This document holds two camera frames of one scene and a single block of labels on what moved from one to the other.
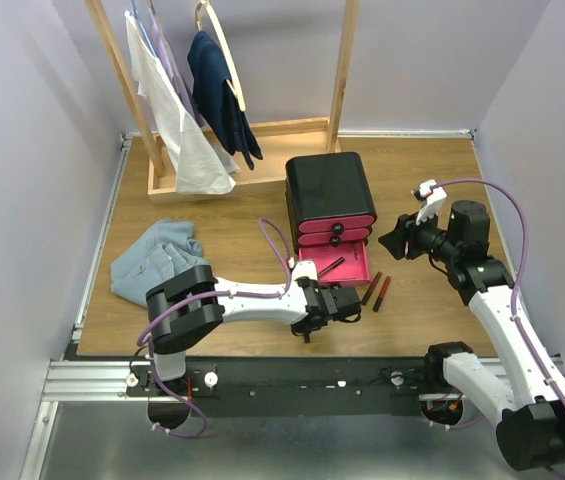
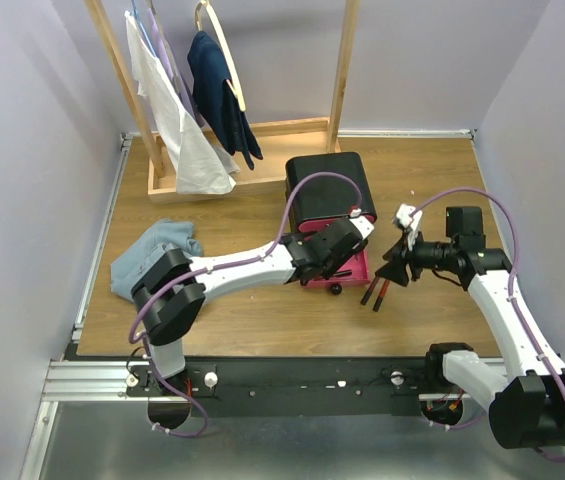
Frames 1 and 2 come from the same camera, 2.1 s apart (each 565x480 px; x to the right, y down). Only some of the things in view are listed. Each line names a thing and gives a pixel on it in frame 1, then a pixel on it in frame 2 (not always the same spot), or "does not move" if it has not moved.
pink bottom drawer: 354,270 does not move
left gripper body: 341,301 -> 348,239
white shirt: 202,166 does not move
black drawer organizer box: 329,200 does not move
